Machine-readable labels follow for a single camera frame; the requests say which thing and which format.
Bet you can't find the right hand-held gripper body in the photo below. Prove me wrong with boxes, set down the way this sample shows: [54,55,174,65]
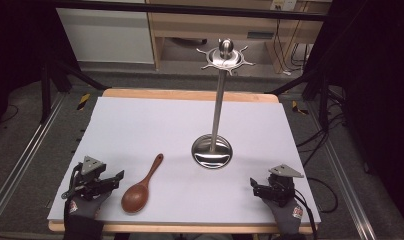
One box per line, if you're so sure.
[258,163,305,208]

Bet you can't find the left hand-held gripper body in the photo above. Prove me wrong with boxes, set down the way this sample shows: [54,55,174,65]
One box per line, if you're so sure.
[61,155,115,202]

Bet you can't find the person's left hand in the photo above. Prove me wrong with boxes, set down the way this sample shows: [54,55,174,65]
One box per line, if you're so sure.
[65,191,112,232]

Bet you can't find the person's right hand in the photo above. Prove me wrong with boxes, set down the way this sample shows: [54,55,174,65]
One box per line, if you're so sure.
[260,195,305,236]

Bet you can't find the brown wooden spoon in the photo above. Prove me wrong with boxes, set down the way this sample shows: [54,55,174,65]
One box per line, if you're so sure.
[120,153,165,214]

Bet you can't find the white table cover sheet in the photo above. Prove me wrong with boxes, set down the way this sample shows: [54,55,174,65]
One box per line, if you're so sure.
[46,96,322,225]

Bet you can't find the yellow black hazard tape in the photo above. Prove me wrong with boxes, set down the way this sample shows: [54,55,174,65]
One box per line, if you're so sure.
[291,100,309,116]
[76,92,91,111]

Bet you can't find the steel utensil hanging stand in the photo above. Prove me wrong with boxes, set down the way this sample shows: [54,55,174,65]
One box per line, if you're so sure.
[190,37,257,170]

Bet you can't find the black metal stand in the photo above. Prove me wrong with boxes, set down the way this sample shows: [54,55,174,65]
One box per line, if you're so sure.
[38,59,110,125]
[264,66,344,131]

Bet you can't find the white cabinet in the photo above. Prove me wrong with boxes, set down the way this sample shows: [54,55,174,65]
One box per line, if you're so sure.
[55,7,156,65]

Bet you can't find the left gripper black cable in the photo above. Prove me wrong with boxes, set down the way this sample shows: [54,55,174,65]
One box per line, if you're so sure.
[60,162,84,234]

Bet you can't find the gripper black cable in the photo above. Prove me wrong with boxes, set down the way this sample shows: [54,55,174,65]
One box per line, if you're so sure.
[60,162,84,234]
[292,189,320,236]

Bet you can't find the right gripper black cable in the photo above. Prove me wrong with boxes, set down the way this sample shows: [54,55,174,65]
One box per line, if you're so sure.
[292,189,320,236]

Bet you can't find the black floor cable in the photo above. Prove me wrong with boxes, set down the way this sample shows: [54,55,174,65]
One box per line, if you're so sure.
[305,176,340,214]

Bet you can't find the aluminium floor rail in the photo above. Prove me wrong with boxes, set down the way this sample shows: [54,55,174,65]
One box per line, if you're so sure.
[0,93,67,232]
[306,99,378,240]

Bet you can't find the black hanging cables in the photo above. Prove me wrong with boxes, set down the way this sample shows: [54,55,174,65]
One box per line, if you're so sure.
[273,18,312,75]

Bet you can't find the black frame crossbar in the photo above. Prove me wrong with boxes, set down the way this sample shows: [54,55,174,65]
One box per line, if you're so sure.
[53,0,328,22]

